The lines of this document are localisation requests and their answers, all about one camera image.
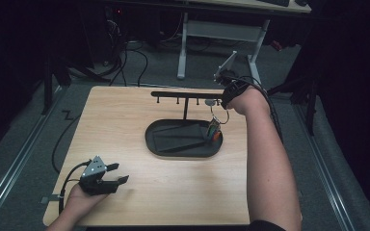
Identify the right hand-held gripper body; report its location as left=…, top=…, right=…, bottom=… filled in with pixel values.
left=213, top=50, right=258, bottom=104

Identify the left hand-held gripper cable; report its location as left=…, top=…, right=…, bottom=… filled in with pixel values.
left=51, top=112, right=93, bottom=217

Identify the grey cable tag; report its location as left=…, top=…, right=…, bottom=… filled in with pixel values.
left=40, top=194, right=63, bottom=205

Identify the dark computer tower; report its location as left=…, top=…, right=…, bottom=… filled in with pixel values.
left=104, top=4, right=127, bottom=65

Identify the black floor cable bundle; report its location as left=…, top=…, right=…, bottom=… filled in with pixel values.
left=92, top=18, right=130, bottom=87

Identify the right hand-held gripper cable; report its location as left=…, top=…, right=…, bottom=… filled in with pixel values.
left=234, top=74, right=285, bottom=144

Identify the black metal stand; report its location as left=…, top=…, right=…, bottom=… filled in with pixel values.
left=264, top=72, right=323, bottom=136
left=40, top=54, right=74, bottom=116

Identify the person's black sleeve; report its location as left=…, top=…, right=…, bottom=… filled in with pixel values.
left=246, top=219, right=287, bottom=231

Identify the person's left hand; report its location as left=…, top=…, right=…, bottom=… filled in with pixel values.
left=65, top=184, right=109, bottom=214

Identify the hand-held gripper cable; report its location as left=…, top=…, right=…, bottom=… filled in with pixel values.
left=234, top=74, right=285, bottom=144
left=51, top=112, right=93, bottom=217

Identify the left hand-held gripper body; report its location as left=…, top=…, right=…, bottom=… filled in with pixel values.
left=77, top=155, right=120, bottom=196

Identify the black looped floor cable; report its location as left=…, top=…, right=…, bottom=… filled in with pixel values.
left=126, top=47, right=149, bottom=88

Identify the desk with white legs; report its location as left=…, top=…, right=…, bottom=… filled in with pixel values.
left=176, top=0, right=312, bottom=89

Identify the small red object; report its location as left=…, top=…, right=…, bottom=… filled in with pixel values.
left=270, top=39, right=284, bottom=52

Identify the metal floor rail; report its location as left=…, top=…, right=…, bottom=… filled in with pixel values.
left=0, top=85, right=66, bottom=231
left=292, top=104, right=357, bottom=231

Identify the black keyboard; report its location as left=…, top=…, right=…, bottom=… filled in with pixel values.
left=258, top=0, right=291, bottom=8

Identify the person's right hand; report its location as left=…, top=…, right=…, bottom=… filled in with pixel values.
left=225, top=86, right=271, bottom=116

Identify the key ring with coloured tags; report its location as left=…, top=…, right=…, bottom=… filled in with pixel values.
left=206, top=101, right=231, bottom=142

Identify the black key rack with tray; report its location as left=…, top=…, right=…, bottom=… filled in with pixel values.
left=145, top=90, right=225, bottom=159

